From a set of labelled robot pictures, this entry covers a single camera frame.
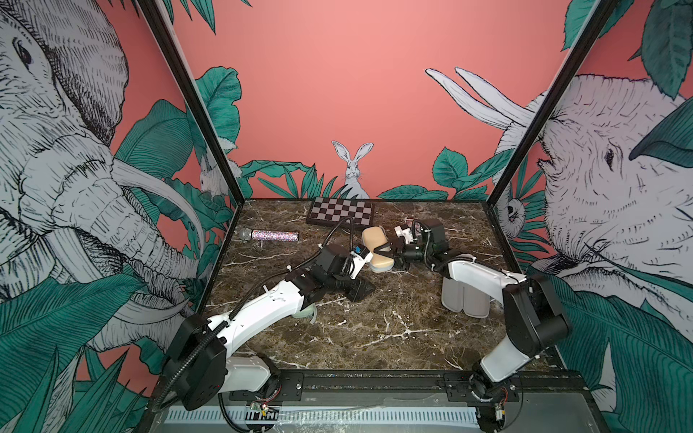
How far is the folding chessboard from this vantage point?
3.71 ft

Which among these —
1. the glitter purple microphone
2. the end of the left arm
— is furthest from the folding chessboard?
the end of the left arm

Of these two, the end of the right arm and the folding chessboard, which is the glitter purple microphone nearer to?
the folding chessboard

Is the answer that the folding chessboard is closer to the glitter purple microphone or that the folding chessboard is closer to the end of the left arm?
the glitter purple microphone
